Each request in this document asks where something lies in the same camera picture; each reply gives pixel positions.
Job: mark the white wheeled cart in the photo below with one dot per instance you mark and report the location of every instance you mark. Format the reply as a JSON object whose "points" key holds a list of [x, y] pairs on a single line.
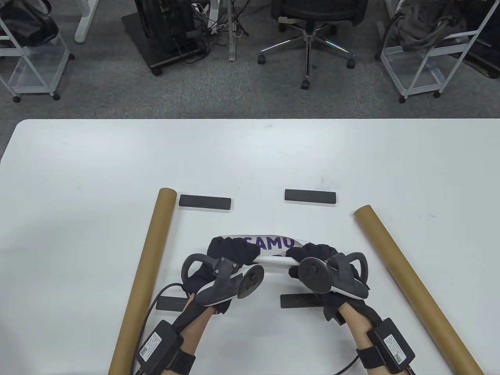
{"points": [[35, 74], [414, 74]]}

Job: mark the white desk leg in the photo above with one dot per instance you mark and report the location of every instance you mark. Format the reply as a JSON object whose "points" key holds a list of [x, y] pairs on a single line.
{"points": [[86, 23]]}

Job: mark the large black bag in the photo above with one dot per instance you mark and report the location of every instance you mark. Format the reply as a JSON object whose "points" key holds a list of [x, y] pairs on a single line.
{"points": [[484, 58]]}

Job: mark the black wheeled platform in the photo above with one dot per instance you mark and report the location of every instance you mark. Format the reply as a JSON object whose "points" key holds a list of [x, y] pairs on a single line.
{"points": [[156, 50]]}

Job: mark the person's right forearm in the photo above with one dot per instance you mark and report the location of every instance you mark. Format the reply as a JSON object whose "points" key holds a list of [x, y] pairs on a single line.
{"points": [[355, 324]]}

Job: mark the black computer tower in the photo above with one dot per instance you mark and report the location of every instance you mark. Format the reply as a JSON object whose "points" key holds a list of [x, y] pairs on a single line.
{"points": [[164, 19]]}

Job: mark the black shoulder bag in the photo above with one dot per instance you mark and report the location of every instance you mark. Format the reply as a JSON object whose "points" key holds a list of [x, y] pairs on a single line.
{"points": [[27, 23]]}

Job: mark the person's left forearm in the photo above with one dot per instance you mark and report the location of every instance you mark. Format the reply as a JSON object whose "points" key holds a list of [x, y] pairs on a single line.
{"points": [[195, 332]]}

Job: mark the grey crumpled cloth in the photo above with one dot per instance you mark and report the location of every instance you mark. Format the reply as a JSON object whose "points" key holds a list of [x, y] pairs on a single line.
{"points": [[422, 23]]}

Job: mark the person's left hand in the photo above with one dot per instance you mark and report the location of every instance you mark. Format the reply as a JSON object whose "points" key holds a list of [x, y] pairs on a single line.
{"points": [[230, 248]]}

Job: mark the white poster purple lettering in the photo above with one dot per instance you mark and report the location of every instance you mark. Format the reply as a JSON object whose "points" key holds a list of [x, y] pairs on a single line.
{"points": [[269, 243]]}

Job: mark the black office chair chrome base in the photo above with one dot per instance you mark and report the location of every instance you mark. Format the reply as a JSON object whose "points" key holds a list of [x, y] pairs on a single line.
{"points": [[312, 8]]}

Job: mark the brown cardboard mailing tube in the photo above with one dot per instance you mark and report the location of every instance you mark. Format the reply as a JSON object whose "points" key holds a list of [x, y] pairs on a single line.
{"points": [[420, 297], [156, 234]]}

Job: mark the person's right hand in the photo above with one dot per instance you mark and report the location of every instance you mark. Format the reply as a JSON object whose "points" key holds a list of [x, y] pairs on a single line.
{"points": [[316, 250]]}

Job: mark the black bar weight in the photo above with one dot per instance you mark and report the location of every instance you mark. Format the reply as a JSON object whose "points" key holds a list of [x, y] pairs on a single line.
{"points": [[310, 196], [170, 304], [205, 203], [299, 301]]}

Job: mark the grey white hand controller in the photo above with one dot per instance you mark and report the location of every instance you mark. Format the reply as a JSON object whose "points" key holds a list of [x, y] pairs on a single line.
{"points": [[218, 289], [314, 275]]}

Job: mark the black wrist sensor box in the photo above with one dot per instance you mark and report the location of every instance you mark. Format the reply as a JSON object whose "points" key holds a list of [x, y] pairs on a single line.
{"points": [[158, 345], [390, 345]]}

